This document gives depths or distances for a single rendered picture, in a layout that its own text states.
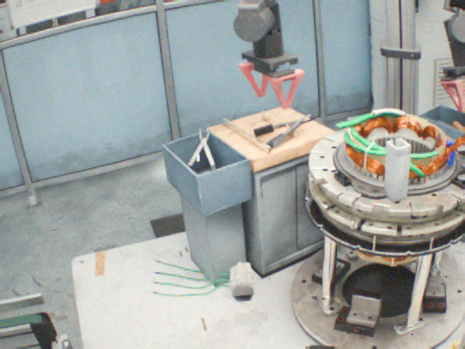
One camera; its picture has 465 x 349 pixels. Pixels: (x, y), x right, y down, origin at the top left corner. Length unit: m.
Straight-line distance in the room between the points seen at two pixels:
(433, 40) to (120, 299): 2.58
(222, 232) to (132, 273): 0.26
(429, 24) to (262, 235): 2.33
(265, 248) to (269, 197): 0.12
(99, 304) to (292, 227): 0.45
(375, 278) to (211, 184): 0.42
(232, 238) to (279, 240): 0.10
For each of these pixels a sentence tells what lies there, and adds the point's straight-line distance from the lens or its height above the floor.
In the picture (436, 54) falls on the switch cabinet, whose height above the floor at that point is 0.67.
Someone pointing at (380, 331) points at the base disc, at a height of 0.80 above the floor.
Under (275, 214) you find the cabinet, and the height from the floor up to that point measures 0.92.
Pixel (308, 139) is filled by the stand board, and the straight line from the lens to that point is 1.02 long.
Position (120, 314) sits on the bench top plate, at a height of 0.78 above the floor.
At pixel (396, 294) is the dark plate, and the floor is 0.78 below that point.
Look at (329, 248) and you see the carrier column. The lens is 0.90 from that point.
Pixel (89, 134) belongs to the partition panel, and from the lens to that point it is 3.09.
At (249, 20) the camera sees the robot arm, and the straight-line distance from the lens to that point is 0.85.
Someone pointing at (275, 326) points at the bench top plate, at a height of 0.78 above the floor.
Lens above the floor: 1.50
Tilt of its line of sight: 29 degrees down
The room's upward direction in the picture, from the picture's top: 6 degrees counter-clockwise
